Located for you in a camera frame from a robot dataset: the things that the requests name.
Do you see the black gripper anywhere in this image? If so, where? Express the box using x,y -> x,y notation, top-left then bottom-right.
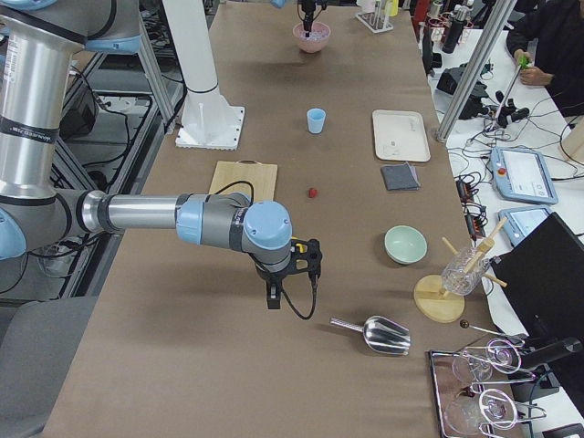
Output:
297,0 -> 327,37
253,237 -> 322,309

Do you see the pink bowl of ice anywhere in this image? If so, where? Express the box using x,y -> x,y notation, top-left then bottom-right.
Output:
292,22 -> 331,54

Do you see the light blue cup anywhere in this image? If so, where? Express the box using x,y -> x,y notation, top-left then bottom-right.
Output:
307,108 -> 327,134

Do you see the metal ice scoop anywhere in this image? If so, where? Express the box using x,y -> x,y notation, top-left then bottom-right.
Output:
329,316 -> 412,356

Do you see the bamboo cutting board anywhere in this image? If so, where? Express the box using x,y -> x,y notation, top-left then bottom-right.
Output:
209,161 -> 278,201

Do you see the mint green bowl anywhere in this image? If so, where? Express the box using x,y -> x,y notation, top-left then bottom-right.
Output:
384,225 -> 428,265

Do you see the cream serving tray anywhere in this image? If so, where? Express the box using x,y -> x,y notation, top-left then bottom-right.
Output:
372,109 -> 431,162

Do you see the wooden glass stand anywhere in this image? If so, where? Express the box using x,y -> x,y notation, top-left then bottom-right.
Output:
414,218 -> 507,323

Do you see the grey folded cloth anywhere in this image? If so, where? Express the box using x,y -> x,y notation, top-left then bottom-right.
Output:
381,162 -> 421,191

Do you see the clear glass on stand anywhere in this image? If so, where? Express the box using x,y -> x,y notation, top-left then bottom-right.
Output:
441,246 -> 488,296

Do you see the mirror tray with glasses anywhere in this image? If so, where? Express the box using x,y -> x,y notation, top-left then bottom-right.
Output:
428,338 -> 547,437

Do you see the person in black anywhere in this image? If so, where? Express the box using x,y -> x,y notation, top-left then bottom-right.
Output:
506,1 -> 583,118

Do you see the teach pendant tablet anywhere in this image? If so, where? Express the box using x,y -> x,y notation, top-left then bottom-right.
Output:
497,205 -> 552,246
490,147 -> 558,205

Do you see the black monitor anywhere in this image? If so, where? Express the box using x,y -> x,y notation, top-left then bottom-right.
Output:
491,213 -> 583,340

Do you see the black camera cable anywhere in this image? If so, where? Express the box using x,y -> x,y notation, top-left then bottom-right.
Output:
278,271 -> 318,320

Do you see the white wire cup rack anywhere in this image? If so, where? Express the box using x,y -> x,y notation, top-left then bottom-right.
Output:
355,12 -> 394,34

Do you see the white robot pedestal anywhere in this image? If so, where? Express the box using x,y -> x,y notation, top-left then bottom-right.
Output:
162,0 -> 245,151

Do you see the aluminium frame post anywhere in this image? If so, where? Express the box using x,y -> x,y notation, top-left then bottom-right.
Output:
436,0 -> 516,143

